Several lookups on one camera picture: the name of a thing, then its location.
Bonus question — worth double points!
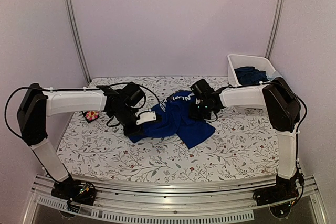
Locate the floral table cloth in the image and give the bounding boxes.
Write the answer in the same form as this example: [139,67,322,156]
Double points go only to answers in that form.
[57,77,279,184]

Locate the right aluminium frame post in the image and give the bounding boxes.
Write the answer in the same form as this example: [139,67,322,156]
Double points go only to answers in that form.
[265,0,285,60]

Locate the pink flower brooch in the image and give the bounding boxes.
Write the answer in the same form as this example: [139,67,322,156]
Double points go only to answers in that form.
[86,111,99,122]

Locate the blue printed t-shirt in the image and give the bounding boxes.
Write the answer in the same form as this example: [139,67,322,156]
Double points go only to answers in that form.
[129,90,215,149]

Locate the white plastic bin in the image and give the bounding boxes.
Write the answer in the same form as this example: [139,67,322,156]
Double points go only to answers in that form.
[221,54,276,109]

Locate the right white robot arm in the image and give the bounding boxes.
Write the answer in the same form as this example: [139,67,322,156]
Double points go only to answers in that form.
[189,77,307,208]

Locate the black brooch box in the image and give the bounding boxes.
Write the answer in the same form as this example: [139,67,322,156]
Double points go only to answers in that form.
[81,111,99,123]

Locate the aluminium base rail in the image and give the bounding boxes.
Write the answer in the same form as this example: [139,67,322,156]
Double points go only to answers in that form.
[23,175,329,223]

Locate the dark navy clothing in bin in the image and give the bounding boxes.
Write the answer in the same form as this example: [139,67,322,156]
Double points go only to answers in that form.
[234,66,268,85]

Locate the left aluminium frame post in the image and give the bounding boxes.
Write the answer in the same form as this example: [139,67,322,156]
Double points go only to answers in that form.
[64,0,91,83]

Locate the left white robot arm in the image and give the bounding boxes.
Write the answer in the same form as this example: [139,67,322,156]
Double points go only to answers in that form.
[17,82,160,208]

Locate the light blue cloth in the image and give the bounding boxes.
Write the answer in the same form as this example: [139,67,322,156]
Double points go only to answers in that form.
[267,71,282,81]

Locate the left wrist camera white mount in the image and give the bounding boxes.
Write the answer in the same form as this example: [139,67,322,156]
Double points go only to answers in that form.
[135,111,157,125]

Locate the aluminium frame post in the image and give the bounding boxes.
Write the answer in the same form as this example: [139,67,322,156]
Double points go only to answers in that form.
[64,0,91,83]
[265,0,285,60]

